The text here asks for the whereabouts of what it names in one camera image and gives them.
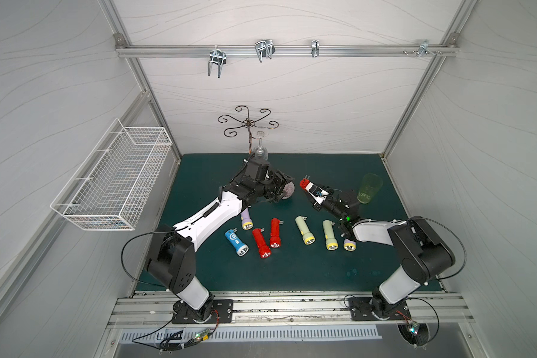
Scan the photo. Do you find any purple flashlight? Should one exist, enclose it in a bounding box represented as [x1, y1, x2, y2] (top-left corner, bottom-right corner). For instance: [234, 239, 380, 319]
[343, 239, 357, 251]
[241, 208, 254, 231]

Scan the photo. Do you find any pale green flashlight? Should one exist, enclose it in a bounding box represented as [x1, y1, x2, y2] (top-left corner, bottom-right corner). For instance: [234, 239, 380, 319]
[295, 216, 316, 246]
[322, 220, 339, 251]

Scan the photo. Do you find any red flashlight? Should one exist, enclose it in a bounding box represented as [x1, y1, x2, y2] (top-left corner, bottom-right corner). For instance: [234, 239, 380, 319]
[300, 175, 310, 190]
[269, 218, 283, 249]
[252, 228, 271, 259]

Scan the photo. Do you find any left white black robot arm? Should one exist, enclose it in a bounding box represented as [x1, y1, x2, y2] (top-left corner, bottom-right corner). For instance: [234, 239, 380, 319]
[145, 155, 294, 322]

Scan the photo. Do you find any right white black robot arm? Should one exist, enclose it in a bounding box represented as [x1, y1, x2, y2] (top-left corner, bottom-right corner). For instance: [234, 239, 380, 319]
[300, 178, 456, 320]

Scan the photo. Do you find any blue flashlight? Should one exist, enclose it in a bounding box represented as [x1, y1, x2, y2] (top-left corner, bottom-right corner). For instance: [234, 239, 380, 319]
[225, 228, 249, 257]

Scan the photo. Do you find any clear wine glass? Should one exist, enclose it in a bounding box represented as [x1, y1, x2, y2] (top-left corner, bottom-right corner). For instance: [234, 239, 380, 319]
[253, 131, 269, 161]

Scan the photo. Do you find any pink patterned bowl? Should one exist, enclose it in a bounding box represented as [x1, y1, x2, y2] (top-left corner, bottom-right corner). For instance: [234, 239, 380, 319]
[281, 182, 295, 200]

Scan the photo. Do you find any green translucent cup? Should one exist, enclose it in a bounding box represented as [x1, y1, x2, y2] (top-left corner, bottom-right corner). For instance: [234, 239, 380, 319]
[357, 173, 383, 204]

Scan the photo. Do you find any green table mat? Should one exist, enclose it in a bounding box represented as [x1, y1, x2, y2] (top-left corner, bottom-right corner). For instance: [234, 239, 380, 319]
[161, 154, 406, 291]

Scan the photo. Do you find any dark metal cup stand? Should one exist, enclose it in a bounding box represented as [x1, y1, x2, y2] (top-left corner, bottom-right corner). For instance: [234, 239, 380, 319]
[217, 105, 280, 155]

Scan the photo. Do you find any metal hook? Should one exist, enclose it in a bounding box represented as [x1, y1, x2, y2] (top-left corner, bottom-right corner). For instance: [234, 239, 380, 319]
[403, 40, 443, 58]
[254, 40, 275, 63]
[207, 49, 227, 78]
[311, 40, 320, 58]

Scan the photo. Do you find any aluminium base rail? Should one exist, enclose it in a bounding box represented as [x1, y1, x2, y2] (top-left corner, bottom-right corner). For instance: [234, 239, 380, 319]
[107, 291, 475, 328]

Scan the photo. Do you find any white wire basket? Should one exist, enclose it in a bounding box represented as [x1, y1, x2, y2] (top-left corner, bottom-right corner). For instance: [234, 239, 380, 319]
[50, 119, 172, 231]

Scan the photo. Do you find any aluminium cross rail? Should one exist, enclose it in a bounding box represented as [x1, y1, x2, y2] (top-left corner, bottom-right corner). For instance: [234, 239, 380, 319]
[116, 43, 460, 59]

